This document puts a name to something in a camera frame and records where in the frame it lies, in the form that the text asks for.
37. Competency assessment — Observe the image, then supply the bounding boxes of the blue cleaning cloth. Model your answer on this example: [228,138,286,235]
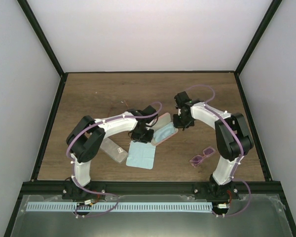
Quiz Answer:
[154,122,176,143]
[126,141,156,170]

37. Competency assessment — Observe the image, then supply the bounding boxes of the pink glasses case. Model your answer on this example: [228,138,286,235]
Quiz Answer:
[151,113,179,146]

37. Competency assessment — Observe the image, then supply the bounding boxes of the purple sunglasses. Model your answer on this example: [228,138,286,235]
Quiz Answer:
[189,147,216,167]

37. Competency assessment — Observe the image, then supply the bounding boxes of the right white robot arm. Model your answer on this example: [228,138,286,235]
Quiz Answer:
[173,91,254,199]

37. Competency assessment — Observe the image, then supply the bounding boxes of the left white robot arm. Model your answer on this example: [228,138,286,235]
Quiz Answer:
[63,105,160,200]

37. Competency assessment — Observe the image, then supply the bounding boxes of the grey glasses case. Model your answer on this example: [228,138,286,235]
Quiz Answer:
[100,138,128,163]

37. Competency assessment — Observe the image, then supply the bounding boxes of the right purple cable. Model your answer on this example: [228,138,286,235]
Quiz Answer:
[185,84,253,219]

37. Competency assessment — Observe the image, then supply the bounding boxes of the purple cable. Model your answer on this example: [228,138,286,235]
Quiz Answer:
[185,84,253,219]
[66,101,163,219]

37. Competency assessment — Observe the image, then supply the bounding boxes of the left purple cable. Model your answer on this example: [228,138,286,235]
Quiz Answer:
[66,101,163,219]

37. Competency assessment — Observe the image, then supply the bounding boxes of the black aluminium frame rail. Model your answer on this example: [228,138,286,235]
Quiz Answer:
[22,181,287,198]

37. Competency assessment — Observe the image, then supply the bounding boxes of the blue slotted cable duct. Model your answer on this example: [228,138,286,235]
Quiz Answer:
[26,202,213,213]

